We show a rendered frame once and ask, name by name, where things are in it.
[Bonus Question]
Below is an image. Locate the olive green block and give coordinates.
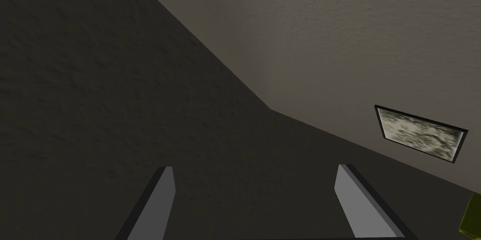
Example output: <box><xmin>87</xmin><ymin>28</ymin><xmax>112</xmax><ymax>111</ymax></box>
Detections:
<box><xmin>458</xmin><ymin>193</ymin><xmax>481</xmax><ymax>238</ymax></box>

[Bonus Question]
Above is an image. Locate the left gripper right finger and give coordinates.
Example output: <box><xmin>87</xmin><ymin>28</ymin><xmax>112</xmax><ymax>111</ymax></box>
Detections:
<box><xmin>334</xmin><ymin>163</ymin><xmax>418</xmax><ymax>240</ymax></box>

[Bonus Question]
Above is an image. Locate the black framed grey picture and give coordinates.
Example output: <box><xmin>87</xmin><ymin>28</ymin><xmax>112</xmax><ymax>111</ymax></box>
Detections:
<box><xmin>373</xmin><ymin>104</ymin><xmax>469</xmax><ymax>164</ymax></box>

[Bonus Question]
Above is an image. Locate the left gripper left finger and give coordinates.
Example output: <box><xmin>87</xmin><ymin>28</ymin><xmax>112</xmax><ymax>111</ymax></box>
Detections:
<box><xmin>115</xmin><ymin>166</ymin><xmax>176</xmax><ymax>240</ymax></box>

